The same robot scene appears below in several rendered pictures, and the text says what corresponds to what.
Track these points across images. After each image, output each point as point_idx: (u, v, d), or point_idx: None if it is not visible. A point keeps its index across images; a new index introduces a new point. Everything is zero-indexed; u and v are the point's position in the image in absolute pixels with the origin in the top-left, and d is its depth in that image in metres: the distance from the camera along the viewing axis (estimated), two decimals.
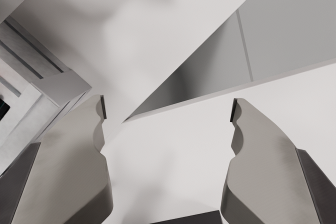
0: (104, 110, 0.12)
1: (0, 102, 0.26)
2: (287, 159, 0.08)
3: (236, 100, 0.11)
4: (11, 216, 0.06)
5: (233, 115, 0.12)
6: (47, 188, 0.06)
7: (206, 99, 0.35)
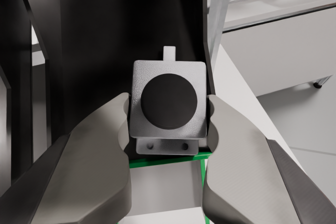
0: None
1: None
2: (260, 150, 0.08)
3: (208, 97, 0.12)
4: (38, 202, 0.06)
5: (206, 112, 0.12)
6: (71, 180, 0.07)
7: None
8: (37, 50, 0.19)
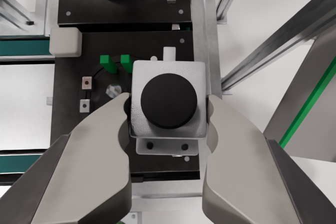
0: None
1: (195, 169, 0.33)
2: (259, 150, 0.08)
3: (208, 97, 0.12)
4: (38, 202, 0.06)
5: (206, 112, 0.12)
6: (71, 180, 0.07)
7: None
8: None
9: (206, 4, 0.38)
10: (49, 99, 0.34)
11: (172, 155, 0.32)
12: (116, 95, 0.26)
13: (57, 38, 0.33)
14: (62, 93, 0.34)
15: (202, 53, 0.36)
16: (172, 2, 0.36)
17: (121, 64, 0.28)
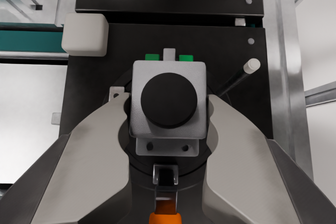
0: None
1: None
2: (259, 150, 0.08)
3: (208, 97, 0.12)
4: (38, 202, 0.06)
5: (206, 112, 0.12)
6: (71, 180, 0.07)
7: None
8: None
9: None
10: (56, 116, 0.23)
11: None
12: None
13: (74, 27, 0.23)
14: (76, 109, 0.23)
15: (277, 61, 0.25)
16: None
17: None
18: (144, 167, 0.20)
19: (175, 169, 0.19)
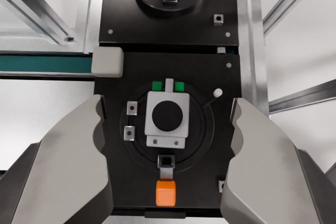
0: (104, 110, 0.12)
1: None
2: (287, 159, 0.08)
3: (236, 100, 0.11)
4: (11, 216, 0.06)
5: (233, 115, 0.12)
6: (47, 188, 0.06)
7: None
8: None
9: (253, 27, 0.36)
10: None
11: (218, 191, 0.29)
12: None
13: (100, 57, 0.31)
14: None
15: (248, 79, 0.34)
16: (219, 24, 0.34)
17: (174, 91, 0.26)
18: (151, 157, 0.29)
19: (173, 158, 0.28)
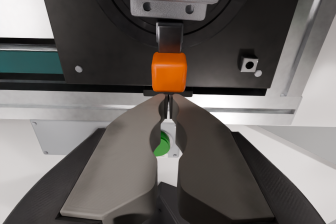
0: (166, 110, 0.12)
1: (261, 84, 0.25)
2: (226, 144, 0.08)
3: (172, 97, 0.12)
4: (69, 190, 0.06)
5: (172, 111, 0.12)
6: (101, 174, 0.07)
7: (300, 152, 0.44)
8: None
9: None
10: None
11: (239, 70, 0.22)
12: None
13: None
14: None
15: None
16: None
17: None
18: (146, 25, 0.18)
19: None
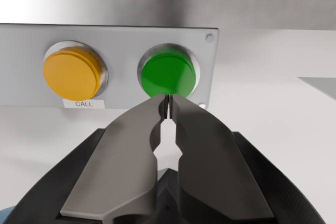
0: (166, 110, 0.12)
1: None
2: (226, 144, 0.08)
3: (172, 97, 0.12)
4: (69, 190, 0.06)
5: (172, 111, 0.12)
6: (101, 174, 0.07)
7: None
8: None
9: None
10: None
11: None
12: None
13: None
14: None
15: None
16: None
17: None
18: None
19: None
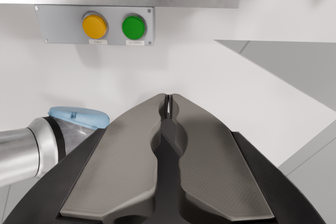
0: (166, 110, 0.12)
1: None
2: (226, 144, 0.08)
3: (172, 97, 0.12)
4: (69, 190, 0.06)
5: (172, 111, 0.12)
6: (101, 174, 0.07)
7: (264, 69, 0.52)
8: None
9: None
10: None
11: None
12: None
13: None
14: None
15: None
16: None
17: None
18: None
19: None
